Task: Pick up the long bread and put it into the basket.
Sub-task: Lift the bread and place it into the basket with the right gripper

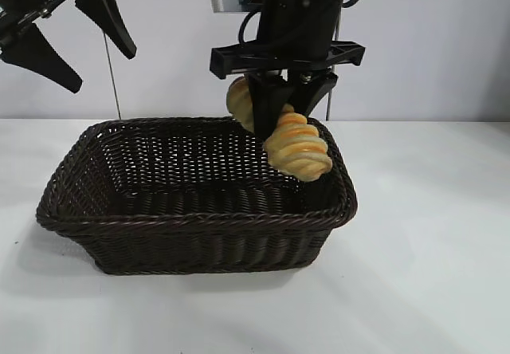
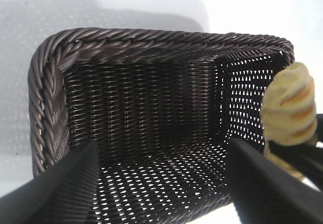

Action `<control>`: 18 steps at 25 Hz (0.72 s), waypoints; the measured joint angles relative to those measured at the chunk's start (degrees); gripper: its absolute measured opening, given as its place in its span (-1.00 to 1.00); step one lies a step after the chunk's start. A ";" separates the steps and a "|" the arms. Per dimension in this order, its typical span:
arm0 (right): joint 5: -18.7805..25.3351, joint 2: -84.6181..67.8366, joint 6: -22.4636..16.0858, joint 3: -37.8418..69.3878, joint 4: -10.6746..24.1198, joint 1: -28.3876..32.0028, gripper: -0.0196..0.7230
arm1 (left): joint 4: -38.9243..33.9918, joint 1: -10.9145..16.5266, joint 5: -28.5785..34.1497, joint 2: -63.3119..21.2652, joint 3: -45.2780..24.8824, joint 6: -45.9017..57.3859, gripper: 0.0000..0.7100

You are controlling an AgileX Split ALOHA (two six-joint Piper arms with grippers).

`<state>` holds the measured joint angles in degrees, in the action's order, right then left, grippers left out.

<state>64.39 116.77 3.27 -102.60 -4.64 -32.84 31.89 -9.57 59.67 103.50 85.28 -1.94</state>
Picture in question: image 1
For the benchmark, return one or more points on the long striped golden bread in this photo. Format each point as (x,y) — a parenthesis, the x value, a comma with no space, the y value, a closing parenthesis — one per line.
(299,146)

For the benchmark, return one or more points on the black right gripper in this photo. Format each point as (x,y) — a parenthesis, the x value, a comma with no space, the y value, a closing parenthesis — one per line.
(295,31)

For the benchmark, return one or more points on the dark brown woven wicker basket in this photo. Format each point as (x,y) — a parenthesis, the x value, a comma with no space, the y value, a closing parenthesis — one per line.
(199,238)

